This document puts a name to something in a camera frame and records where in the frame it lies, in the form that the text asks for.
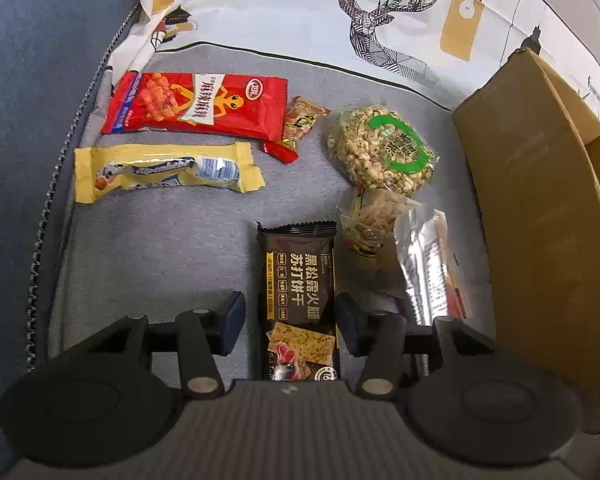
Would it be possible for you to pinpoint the small clear snack packet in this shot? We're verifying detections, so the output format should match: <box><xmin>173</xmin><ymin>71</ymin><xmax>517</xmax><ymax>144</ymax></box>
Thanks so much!
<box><xmin>336</xmin><ymin>189</ymin><xmax>423</xmax><ymax>261</ymax></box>

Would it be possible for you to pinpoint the cardboard box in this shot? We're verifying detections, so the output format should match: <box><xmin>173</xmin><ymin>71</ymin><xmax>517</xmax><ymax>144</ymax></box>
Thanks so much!
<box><xmin>452</xmin><ymin>47</ymin><xmax>600</xmax><ymax>436</ymax></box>

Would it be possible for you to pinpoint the puffed rice cake green label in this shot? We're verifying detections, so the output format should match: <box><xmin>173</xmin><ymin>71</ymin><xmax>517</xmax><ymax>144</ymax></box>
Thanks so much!
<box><xmin>326</xmin><ymin>103</ymin><xmax>439</xmax><ymax>197</ymax></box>

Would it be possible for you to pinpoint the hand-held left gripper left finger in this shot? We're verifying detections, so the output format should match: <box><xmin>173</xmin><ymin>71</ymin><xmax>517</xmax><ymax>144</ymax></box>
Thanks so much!
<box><xmin>87</xmin><ymin>290</ymin><xmax>247</xmax><ymax>401</ymax></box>

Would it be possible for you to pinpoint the silver clear snack packet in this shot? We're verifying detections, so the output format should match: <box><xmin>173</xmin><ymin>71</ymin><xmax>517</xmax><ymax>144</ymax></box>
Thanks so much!
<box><xmin>394</xmin><ymin>208</ymin><xmax>469</xmax><ymax>321</ymax></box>

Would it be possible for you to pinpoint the deer print blanket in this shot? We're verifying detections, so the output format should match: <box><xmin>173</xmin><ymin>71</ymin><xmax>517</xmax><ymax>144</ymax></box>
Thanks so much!
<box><xmin>25</xmin><ymin>0</ymin><xmax>600</xmax><ymax>381</ymax></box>

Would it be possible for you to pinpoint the red snack bag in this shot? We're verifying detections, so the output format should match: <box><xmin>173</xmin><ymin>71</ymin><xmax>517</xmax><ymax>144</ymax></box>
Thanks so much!
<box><xmin>101</xmin><ymin>71</ymin><xmax>289</xmax><ymax>142</ymax></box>

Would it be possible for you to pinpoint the dark brown cracker packet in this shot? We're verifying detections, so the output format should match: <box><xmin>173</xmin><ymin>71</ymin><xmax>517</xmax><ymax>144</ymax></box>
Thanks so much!
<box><xmin>256</xmin><ymin>220</ymin><xmax>341</xmax><ymax>382</ymax></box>

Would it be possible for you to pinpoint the blue spiral notebook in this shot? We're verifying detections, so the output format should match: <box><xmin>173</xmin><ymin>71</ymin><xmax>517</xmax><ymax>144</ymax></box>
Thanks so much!
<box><xmin>0</xmin><ymin>0</ymin><xmax>153</xmax><ymax>480</ymax></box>

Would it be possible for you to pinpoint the small red candy bar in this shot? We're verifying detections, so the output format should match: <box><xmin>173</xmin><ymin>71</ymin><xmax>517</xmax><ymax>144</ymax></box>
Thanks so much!
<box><xmin>262</xmin><ymin>96</ymin><xmax>332</xmax><ymax>165</ymax></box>

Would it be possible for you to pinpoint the yellow wafer packet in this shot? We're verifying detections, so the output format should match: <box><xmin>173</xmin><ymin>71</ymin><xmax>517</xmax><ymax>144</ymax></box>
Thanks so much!
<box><xmin>74</xmin><ymin>142</ymin><xmax>265</xmax><ymax>204</ymax></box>

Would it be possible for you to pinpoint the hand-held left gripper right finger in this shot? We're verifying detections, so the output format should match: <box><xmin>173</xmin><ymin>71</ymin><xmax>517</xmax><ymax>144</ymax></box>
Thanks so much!
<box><xmin>334</xmin><ymin>292</ymin><xmax>498</xmax><ymax>397</ymax></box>

